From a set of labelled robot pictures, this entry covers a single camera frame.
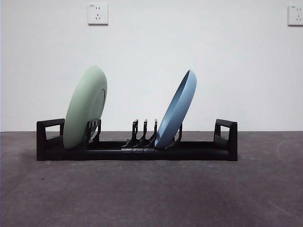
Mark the blue round plate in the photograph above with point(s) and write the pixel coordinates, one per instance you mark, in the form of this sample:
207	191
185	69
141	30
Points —
175	113

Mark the black plate rack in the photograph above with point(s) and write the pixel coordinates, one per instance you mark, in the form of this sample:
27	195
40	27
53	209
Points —
189	154

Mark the white wall socket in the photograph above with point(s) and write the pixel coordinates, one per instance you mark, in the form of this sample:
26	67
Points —
296	15
98	14

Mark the green round plate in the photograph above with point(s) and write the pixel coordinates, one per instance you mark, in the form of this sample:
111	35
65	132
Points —
82	106

